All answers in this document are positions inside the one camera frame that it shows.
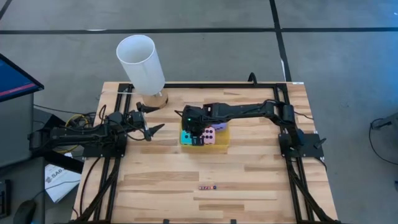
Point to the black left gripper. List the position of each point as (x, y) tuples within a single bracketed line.
[(136, 121)]

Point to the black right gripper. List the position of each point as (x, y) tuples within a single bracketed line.
[(197, 118)]

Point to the large pink foam die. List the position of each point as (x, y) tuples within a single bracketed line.
[(209, 136)]

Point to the large turquoise foam die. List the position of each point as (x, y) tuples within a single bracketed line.
[(186, 138)]

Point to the yellow translucent plastic bin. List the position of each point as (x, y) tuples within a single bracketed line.
[(222, 138)]

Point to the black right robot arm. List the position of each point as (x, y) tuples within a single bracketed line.
[(248, 110)]

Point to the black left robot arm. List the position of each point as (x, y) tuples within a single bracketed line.
[(77, 133)]

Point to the white cylindrical tube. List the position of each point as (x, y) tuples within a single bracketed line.
[(140, 68)]

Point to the black table edge clamp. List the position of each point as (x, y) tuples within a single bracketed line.
[(166, 221), (252, 74), (233, 221)]

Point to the white paper booklet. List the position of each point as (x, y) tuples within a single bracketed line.
[(60, 180)]

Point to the dark blue display monitor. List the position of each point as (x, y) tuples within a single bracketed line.
[(15, 77)]

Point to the black computer mouse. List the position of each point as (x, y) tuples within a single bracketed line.
[(25, 213)]

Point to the black keyboard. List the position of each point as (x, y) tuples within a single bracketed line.
[(3, 199)]

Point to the black aluminium table frame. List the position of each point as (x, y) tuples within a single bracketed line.
[(217, 85)]

